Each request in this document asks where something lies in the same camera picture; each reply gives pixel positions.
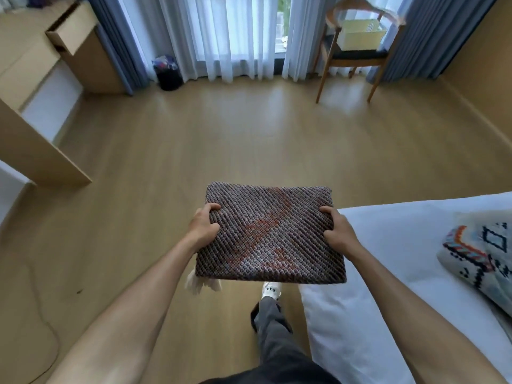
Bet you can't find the light wooden desk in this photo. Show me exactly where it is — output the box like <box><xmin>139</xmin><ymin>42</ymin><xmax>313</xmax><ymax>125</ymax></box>
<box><xmin>0</xmin><ymin>0</ymin><xmax>128</xmax><ymax>187</ymax></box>

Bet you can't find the white sheer curtain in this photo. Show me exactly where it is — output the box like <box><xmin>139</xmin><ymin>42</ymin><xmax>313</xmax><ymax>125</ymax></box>
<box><xmin>158</xmin><ymin>0</ymin><xmax>334</xmax><ymax>84</ymax></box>

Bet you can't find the white patterned pillow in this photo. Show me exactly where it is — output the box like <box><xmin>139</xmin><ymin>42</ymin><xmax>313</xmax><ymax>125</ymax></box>
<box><xmin>436</xmin><ymin>210</ymin><xmax>512</xmax><ymax>318</ymax></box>

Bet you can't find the person's grey trouser leg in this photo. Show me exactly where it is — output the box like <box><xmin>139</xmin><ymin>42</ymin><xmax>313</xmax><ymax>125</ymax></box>
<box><xmin>200</xmin><ymin>297</ymin><xmax>334</xmax><ymax>384</ymax></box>

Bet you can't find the grey blue curtain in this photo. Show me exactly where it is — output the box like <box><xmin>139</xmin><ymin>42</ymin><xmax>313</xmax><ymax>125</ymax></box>
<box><xmin>85</xmin><ymin>0</ymin><xmax>152</xmax><ymax>96</ymax></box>
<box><xmin>366</xmin><ymin>0</ymin><xmax>501</xmax><ymax>85</ymax></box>

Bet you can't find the white bed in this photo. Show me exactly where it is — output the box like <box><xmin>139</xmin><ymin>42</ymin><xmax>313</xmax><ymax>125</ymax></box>
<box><xmin>298</xmin><ymin>191</ymin><xmax>512</xmax><ymax>384</ymax></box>

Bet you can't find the person's left hand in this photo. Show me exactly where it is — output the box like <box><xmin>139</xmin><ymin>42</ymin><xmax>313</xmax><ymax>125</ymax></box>
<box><xmin>186</xmin><ymin>202</ymin><xmax>222</xmax><ymax>255</ymax></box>

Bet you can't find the wooden chair with black seat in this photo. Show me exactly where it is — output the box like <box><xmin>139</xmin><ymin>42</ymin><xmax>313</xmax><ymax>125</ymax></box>
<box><xmin>315</xmin><ymin>0</ymin><xmax>407</xmax><ymax>104</ymax></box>

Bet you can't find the pale yellow cardboard box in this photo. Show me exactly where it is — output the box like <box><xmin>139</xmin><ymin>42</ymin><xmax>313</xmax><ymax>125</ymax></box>
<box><xmin>338</xmin><ymin>18</ymin><xmax>387</xmax><ymax>52</ymax></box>

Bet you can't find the person's right hand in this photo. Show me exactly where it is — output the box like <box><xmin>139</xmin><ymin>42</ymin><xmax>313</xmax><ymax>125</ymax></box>
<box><xmin>319</xmin><ymin>206</ymin><xmax>361</xmax><ymax>263</ymax></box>

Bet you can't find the thin cable on floor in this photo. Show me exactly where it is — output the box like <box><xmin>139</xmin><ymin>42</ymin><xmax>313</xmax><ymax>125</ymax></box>
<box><xmin>22</xmin><ymin>256</ymin><xmax>61</xmax><ymax>368</ymax></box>

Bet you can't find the person's white shoe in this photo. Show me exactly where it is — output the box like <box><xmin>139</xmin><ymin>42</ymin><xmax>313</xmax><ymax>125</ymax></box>
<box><xmin>262</xmin><ymin>281</ymin><xmax>282</xmax><ymax>302</ymax></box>

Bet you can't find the person's right forearm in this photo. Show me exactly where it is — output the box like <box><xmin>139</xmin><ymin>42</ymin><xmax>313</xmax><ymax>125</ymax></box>
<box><xmin>343</xmin><ymin>245</ymin><xmax>508</xmax><ymax>384</ymax></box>

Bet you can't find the person's left forearm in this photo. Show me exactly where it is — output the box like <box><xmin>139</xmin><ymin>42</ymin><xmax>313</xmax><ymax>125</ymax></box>
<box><xmin>46</xmin><ymin>234</ymin><xmax>197</xmax><ymax>384</ymax></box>

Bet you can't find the black waste bin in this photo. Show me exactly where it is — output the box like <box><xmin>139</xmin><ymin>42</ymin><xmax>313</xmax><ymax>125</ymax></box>
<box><xmin>152</xmin><ymin>55</ymin><xmax>184</xmax><ymax>91</ymax></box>

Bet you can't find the brown woven blanket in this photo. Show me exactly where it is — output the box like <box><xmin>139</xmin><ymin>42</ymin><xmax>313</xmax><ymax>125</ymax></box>
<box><xmin>185</xmin><ymin>181</ymin><xmax>348</xmax><ymax>293</ymax></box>

